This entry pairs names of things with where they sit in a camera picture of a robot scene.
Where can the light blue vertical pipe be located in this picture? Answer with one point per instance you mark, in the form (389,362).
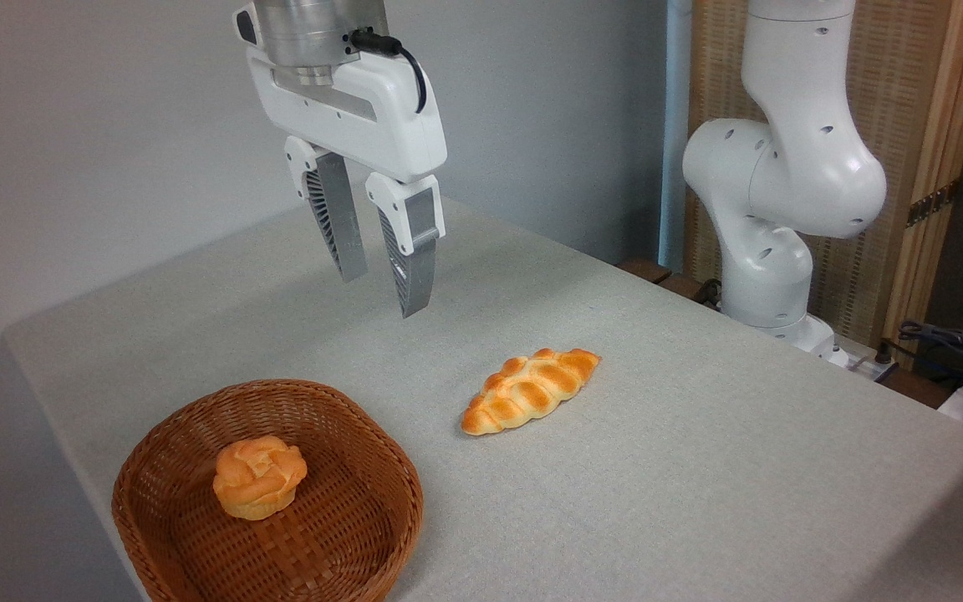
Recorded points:
(674,125)

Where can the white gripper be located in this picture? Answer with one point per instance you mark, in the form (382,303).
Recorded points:
(348,125)

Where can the long braided bread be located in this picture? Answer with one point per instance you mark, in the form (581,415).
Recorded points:
(532,389)

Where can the round bread bun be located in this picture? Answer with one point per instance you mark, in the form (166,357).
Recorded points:
(257,477)

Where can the wood rattan folding screen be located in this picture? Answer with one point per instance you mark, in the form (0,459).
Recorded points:
(899,84)

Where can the grey tablecloth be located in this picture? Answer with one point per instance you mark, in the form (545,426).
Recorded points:
(657,468)

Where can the brown wicker basket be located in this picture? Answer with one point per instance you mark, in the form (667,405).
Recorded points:
(339,535)

